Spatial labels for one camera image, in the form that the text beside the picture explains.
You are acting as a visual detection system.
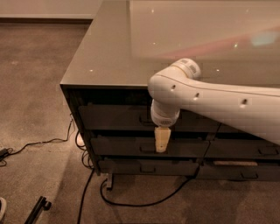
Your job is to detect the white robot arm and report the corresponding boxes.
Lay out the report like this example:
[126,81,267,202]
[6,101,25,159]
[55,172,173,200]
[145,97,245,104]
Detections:
[148,59,280,153]

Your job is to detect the dark cabinet with glossy top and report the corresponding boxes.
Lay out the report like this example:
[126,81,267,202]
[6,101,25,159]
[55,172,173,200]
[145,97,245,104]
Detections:
[60,0,280,178]

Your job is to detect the black metal stand piece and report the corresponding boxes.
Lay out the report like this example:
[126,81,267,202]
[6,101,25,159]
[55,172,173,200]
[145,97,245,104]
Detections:
[24,196,52,224]

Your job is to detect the shoe with white sole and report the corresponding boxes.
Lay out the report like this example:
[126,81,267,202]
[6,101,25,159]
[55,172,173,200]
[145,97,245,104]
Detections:
[0,197,7,222]

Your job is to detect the thick black floor cable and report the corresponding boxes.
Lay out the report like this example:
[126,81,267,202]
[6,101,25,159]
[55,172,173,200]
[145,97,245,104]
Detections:
[76,167,202,224]

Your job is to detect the thin black cable with adapter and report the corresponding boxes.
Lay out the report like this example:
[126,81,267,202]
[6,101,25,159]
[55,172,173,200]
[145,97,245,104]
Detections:
[0,113,75,168]

